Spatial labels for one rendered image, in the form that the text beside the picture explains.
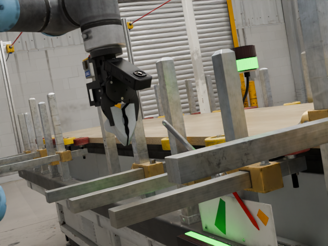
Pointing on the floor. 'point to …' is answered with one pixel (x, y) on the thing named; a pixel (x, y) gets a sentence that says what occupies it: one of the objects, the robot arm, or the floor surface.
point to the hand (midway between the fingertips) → (127, 139)
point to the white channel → (195, 56)
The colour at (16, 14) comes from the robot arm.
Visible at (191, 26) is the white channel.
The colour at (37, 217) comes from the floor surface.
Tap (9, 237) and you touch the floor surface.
